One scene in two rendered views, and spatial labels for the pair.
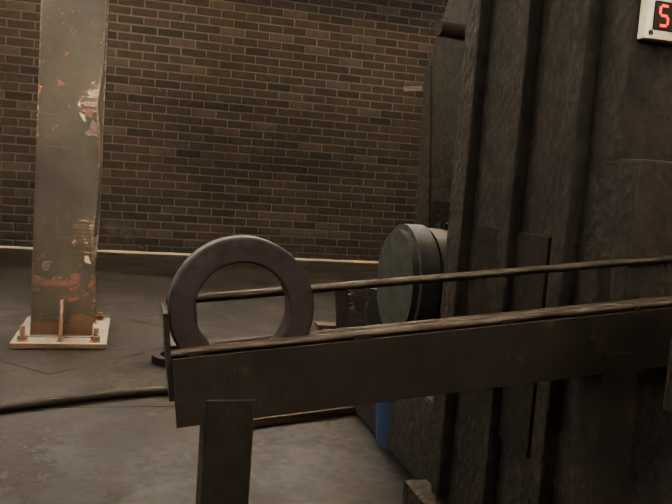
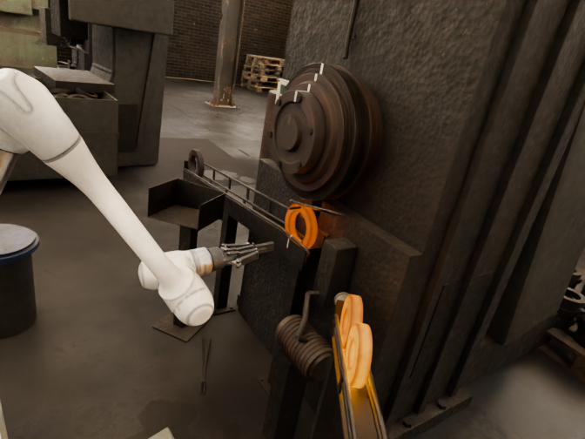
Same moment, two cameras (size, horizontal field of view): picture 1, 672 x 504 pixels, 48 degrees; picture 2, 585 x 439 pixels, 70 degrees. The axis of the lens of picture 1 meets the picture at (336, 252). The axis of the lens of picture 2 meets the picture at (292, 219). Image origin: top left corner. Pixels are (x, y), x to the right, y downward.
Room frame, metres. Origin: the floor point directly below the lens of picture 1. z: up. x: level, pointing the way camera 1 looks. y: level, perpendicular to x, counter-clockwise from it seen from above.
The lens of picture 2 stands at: (0.65, -2.31, 1.40)
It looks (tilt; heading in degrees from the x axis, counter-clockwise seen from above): 23 degrees down; 69
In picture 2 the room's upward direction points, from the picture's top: 11 degrees clockwise
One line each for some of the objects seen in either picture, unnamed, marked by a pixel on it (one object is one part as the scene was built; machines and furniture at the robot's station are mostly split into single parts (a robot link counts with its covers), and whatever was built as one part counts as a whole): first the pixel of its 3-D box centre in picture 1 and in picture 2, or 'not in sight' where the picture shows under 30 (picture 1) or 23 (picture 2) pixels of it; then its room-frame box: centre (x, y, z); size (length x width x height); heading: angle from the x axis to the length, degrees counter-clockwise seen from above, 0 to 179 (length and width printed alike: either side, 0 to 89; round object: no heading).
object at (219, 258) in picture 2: not in sight; (221, 257); (0.89, -1.14, 0.73); 0.09 x 0.08 x 0.07; 16
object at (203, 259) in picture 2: not in sight; (200, 262); (0.82, -1.16, 0.72); 0.09 x 0.06 x 0.09; 106
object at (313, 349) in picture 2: not in sight; (294, 391); (1.18, -1.29, 0.27); 0.22 x 0.13 x 0.53; 106
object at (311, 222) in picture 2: not in sight; (300, 226); (1.23, -0.93, 0.75); 0.18 x 0.03 x 0.18; 105
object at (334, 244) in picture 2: not in sight; (334, 272); (1.30, -1.16, 0.68); 0.11 x 0.08 x 0.24; 16
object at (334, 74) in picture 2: not in sight; (317, 133); (1.22, -0.93, 1.11); 0.47 x 0.06 x 0.47; 106
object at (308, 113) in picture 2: not in sight; (293, 132); (1.13, -0.96, 1.11); 0.28 x 0.06 x 0.28; 106
